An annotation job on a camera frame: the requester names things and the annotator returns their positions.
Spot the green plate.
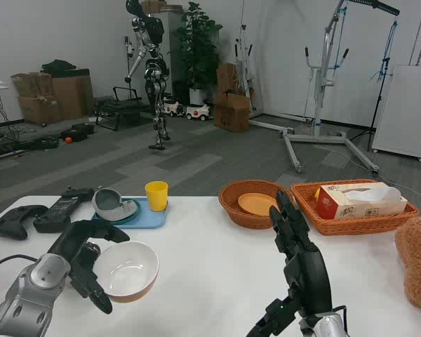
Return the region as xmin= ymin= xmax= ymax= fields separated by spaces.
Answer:
xmin=108 ymin=197 xmax=142 ymax=225

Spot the blue plastic tray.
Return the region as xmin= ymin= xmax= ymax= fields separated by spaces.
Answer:
xmin=91 ymin=196 xmax=171 ymax=230

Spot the grey slotted bowl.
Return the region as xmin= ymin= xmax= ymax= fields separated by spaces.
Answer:
xmin=91 ymin=188 xmax=136 ymax=223

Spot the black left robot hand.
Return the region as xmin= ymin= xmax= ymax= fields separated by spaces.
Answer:
xmin=46 ymin=219 xmax=131 ymax=315

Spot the rectangular wicker basket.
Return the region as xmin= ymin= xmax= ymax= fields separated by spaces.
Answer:
xmin=290 ymin=180 xmax=421 ymax=237

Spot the black equipment on floor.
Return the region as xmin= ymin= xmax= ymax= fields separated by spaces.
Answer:
xmin=19 ymin=134 xmax=61 ymax=151

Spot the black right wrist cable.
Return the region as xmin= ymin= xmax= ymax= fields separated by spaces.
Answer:
xmin=331 ymin=304 xmax=348 ymax=333

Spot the white and orange plastic bowl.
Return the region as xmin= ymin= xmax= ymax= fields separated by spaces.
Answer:
xmin=91 ymin=241 xmax=161 ymax=305

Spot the black tripod stand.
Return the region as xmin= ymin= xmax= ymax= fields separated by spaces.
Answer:
xmin=366 ymin=20 xmax=399 ymax=152

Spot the black game controller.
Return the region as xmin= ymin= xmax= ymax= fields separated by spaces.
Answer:
xmin=0 ymin=205 xmax=50 ymax=242

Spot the black battery pack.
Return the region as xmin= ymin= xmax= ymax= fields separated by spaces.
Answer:
xmin=32 ymin=196 xmax=82 ymax=234

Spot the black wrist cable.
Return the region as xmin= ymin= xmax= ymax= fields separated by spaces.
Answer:
xmin=0 ymin=253 xmax=39 ymax=279
xmin=331 ymin=304 xmax=348 ymax=333

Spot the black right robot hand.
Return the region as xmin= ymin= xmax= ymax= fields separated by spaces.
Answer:
xmin=245 ymin=189 xmax=334 ymax=337

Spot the stack of cardboard boxes with black bag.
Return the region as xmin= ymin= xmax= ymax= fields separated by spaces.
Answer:
xmin=10 ymin=59 xmax=95 ymax=125

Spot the black low bench frame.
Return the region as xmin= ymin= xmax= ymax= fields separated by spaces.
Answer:
xmin=94 ymin=85 xmax=152 ymax=132

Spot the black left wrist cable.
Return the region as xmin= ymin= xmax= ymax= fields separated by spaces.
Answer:
xmin=0 ymin=253 xmax=39 ymax=279

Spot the red and white tissue box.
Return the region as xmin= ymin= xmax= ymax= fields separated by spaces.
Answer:
xmin=315 ymin=182 xmax=408 ymax=220

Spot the round wicker basket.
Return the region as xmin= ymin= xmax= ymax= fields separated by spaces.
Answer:
xmin=218 ymin=179 xmax=296 ymax=230

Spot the yellow plastic cup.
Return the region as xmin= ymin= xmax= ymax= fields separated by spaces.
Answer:
xmin=145 ymin=180 xmax=170 ymax=213

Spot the brown teddy bear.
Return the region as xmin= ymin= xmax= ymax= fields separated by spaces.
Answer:
xmin=394 ymin=216 xmax=421 ymax=312

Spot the grey tall cabinet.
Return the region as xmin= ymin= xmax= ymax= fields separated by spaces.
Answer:
xmin=159 ymin=9 xmax=184 ymax=96

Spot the standing humanoid robot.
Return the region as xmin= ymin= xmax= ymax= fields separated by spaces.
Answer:
xmin=123 ymin=0 xmax=172 ymax=152

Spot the black carry case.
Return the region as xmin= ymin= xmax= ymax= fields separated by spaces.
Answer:
xmin=60 ymin=122 xmax=96 ymax=143

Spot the potted green plant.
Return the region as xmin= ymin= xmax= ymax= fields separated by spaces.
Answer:
xmin=174 ymin=1 xmax=222 ymax=107

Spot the white gantry hoist frame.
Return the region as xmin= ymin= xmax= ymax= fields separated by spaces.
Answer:
xmin=246 ymin=0 xmax=401 ymax=176

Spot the tall cardboard boxes pile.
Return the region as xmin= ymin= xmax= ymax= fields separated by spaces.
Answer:
xmin=213 ymin=62 xmax=253 ymax=133

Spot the small black device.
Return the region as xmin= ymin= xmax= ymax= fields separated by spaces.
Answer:
xmin=62 ymin=186 xmax=95 ymax=203

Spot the orange plastic plate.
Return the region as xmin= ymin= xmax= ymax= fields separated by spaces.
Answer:
xmin=237 ymin=192 xmax=281 ymax=217

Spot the white toy car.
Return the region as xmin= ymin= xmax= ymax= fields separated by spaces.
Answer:
xmin=185 ymin=103 xmax=212 ymax=122
xmin=162 ymin=99 xmax=185 ymax=119

